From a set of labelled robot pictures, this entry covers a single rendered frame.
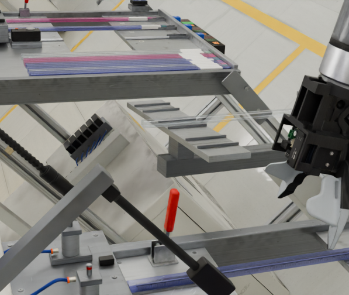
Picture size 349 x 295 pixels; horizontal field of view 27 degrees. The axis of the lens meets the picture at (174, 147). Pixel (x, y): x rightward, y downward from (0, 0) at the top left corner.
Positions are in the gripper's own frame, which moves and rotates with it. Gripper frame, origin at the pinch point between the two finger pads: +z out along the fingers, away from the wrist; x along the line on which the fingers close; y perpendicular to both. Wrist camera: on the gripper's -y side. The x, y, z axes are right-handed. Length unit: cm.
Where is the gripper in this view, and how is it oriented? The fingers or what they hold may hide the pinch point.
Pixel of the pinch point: (306, 223)
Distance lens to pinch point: 102.5
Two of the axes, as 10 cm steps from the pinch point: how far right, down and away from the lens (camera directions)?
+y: -9.1, -1.5, -3.9
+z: -2.8, 9.1, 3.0
